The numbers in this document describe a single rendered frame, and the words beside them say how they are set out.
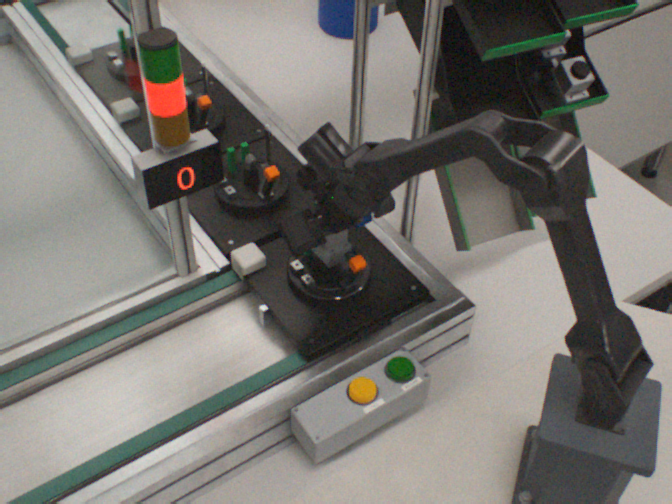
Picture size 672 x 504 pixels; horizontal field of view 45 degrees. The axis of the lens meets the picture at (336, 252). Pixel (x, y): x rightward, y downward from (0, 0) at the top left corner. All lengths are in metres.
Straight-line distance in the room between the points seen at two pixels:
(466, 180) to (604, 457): 0.53
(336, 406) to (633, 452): 0.41
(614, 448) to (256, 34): 1.44
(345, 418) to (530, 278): 0.52
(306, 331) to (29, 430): 0.43
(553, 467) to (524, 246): 0.57
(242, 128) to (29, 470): 0.77
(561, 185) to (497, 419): 0.54
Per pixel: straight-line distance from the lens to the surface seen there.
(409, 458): 1.27
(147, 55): 1.06
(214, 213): 1.45
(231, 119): 1.66
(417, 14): 1.30
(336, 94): 1.92
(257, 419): 1.18
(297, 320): 1.27
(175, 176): 1.16
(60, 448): 1.26
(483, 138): 0.92
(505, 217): 1.41
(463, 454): 1.28
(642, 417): 1.14
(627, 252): 1.64
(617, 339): 1.02
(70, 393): 1.31
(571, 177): 0.91
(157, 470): 1.16
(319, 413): 1.18
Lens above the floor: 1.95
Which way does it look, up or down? 46 degrees down
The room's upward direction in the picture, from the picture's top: 2 degrees clockwise
